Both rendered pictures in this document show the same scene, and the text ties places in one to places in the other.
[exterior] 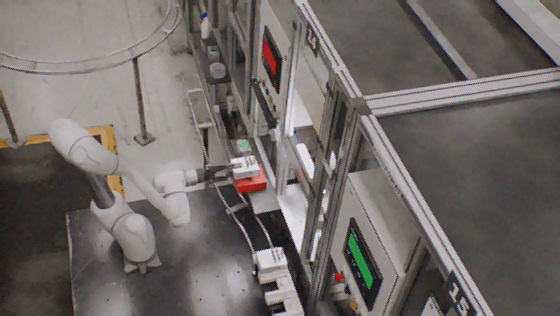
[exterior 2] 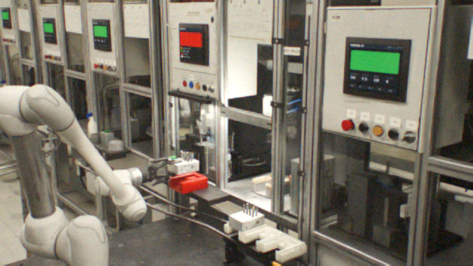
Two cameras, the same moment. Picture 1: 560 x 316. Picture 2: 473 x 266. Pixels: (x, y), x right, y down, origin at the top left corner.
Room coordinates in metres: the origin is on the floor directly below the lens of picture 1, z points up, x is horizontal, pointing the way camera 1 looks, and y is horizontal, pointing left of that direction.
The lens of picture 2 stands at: (-0.34, 0.66, 1.79)
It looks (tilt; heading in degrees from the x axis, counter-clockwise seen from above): 14 degrees down; 342
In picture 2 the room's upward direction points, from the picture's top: straight up
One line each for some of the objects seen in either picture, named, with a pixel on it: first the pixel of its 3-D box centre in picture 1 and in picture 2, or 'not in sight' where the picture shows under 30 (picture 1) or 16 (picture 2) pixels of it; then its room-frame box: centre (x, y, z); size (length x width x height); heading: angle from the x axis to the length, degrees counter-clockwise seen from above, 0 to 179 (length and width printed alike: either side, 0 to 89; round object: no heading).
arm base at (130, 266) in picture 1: (140, 255); not in sight; (1.71, 0.63, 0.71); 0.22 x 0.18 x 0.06; 21
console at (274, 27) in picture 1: (295, 58); (210, 48); (2.27, -0.04, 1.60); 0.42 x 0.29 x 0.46; 21
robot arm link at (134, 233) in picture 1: (136, 234); (86, 242); (1.74, 0.64, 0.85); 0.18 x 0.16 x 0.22; 50
